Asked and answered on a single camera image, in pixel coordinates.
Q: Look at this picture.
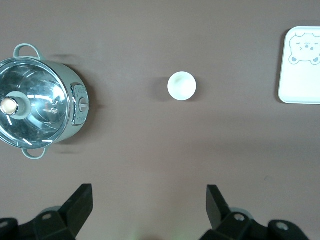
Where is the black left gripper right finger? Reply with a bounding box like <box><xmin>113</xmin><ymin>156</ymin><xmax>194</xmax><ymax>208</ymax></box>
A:
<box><xmin>201</xmin><ymin>184</ymin><xmax>308</xmax><ymax>240</ymax></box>

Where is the glass pot lid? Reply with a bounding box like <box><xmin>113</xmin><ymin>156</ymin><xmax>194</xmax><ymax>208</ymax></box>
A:
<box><xmin>0</xmin><ymin>56</ymin><xmax>72</xmax><ymax>149</ymax></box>

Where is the grey-green electric cooking pot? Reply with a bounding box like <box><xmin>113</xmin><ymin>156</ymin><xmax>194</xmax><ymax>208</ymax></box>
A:
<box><xmin>0</xmin><ymin>43</ymin><xmax>90</xmax><ymax>161</ymax></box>

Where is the white IKEA cup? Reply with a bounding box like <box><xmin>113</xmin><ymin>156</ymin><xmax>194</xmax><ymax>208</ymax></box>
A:
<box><xmin>167</xmin><ymin>71</ymin><xmax>198</xmax><ymax>101</ymax></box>

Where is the white tray with bear print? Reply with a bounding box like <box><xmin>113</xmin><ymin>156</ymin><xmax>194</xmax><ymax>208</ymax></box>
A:
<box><xmin>277</xmin><ymin>26</ymin><xmax>320</xmax><ymax>105</ymax></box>

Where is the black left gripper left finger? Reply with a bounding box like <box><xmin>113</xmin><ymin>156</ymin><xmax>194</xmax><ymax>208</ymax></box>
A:
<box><xmin>0</xmin><ymin>184</ymin><xmax>94</xmax><ymax>240</ymax></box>

